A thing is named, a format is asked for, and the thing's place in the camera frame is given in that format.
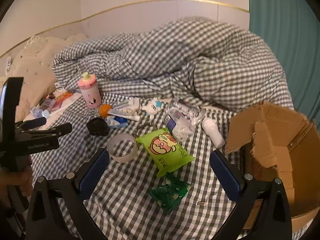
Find cotton swab bag blue label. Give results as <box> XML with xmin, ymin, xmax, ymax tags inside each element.
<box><xmin>164</xmin><ymin>107</ymin><xmax>195</xmax><ymax>143</ymax></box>

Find blue white tissue pack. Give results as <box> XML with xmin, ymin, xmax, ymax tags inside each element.
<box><xmin>106</xmin><ymin>116</ymin><xmax>129</xmax><ymax>129</ymax></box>

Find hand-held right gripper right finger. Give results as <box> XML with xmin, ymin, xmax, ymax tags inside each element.
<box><xmin>209</xmin><ymin>150</ymin><xmax>293</xmax><ymax>240</ymax></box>

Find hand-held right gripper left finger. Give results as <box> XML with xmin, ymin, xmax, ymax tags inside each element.
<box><xmin>26</xmin><ymin>149</ymin><xmax>110</xmax><ymax>240</ymax></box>

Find black round container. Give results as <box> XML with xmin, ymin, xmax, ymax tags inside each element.
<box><xmin>87</xmin><ymin>118</ymin><xmax>110</xmax><ymax>137</ymax></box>

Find clear tape roll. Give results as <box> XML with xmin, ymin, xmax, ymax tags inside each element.
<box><xmin>107</xmin><ymin>133</ymin><xmax>137</xmax><ymax>163</ymax></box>

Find white grey plastic case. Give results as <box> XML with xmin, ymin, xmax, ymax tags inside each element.
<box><xmin>114</xmin><ymin>97</ymin><xmax>140</xmax><ymax>110</ymax></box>

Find grey checked duvet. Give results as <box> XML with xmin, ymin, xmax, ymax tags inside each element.
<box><xmin>52</xmin><ymin>17</ymin><xmax>294</xmax><ymax>112</ymax></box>

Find dark green foil packet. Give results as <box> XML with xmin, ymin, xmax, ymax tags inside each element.
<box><xmin>147</xmin><ymin>172</ymin><xmax>192</xmax><ymax>214</ymax></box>

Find clear plastic box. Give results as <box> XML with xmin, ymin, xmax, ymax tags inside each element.
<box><xmin>39</xmin><ymin>97</ymin><xmax>57</xmax><ymax>110</ymax></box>

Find white toothpaste tube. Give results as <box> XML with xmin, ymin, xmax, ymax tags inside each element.
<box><xmin>107</xmin><ymin>112</ymin><xmax>141</xmax><ymax>122</ymax></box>

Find pink drinking bottle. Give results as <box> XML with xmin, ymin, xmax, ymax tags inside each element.
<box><xmin>77</xmin><ymin>72</ymin><xmax>102</xmax><ymax>109</ymax></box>

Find orange toy ball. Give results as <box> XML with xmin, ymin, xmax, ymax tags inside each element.
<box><xmin>99</xmin><ymin>104</ymin><xmax>112</xmax><ymax>118</ymax></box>

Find clear plastic bottle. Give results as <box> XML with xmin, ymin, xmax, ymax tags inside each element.
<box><xmin>30</xmin><ymin>106</ymin><xmax>52</xmax><ymax>119</ymax></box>

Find red packet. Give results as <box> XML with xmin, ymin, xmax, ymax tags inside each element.
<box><xmin>54</xmin><ymin>92</ymin><xmax>73</xmax><ymax>102</ymax></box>

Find cardboard box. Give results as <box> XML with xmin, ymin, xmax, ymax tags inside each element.
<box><xmin>225</xmin><ymin>102</ymin><xmax>320</xmax><ymax>233</ymax></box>

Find grey patterned tissue pack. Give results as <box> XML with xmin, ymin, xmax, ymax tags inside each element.
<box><xmin>172</xmin><ymin>97</ymin><xmax>202</xmax><ymax>115</ymax></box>

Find white flat board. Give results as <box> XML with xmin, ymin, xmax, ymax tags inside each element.
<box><xmin>25</xmin><ymin>92</ymin><xmax>83</xmax><ymax>130</ymax></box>

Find light green cartoon packet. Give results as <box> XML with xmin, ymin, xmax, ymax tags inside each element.
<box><xmin>136</xmin><ymin>128</ymin><xmax>196</xmax><ymax>178</ymax></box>

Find grey checked bed sheet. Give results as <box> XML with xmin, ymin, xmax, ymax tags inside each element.
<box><xmin>25</xmin><ymin>90</ymin><xmax>250</xmax><ymax>240</ymax></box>

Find person's left hand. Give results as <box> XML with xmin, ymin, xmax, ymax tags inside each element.
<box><xmin>0</xmin><ymin>166</ymin><xmax>33</xmax><ymax>198</ymax></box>

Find teal curtain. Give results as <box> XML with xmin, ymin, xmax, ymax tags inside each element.
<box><xmin>247</xmin><ymin>0</ymin><xmax>320</xmax><ymax>120</ymax></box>

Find white roll-on bottle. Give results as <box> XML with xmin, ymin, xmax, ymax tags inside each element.
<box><xmin>201</xmin><ymin>118</ymin><xmax>225</xmax><ymax>148</ymax></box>

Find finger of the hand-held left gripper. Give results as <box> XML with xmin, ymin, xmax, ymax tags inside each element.
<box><xmin>15</xmin><ymin>117</ymin><xmax>47</xmax><ymax>132</ymax></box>
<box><xmin>15</xmin><ymin>122</ymin><xmax>73</xmax><ymax>140</ymax></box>

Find cream beaded pillow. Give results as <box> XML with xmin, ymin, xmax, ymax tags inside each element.
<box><xmin>0</xmin><ymin>34</ymin><xmax>88</xmax><ymax>120</ymax></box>

